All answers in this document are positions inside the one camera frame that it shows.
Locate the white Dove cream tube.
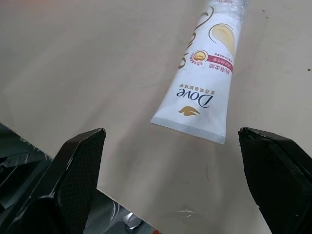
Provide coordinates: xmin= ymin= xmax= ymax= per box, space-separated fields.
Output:
xmin=150 ymin=0 xmax=252 ymax=145

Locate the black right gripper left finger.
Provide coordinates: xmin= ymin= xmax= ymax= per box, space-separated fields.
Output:
xmin=0 ymin=128 xmax=107 ymax=234

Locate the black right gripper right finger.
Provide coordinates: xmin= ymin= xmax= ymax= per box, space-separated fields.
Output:
xmin=237 ymin=126 xmax=312 ymax=234

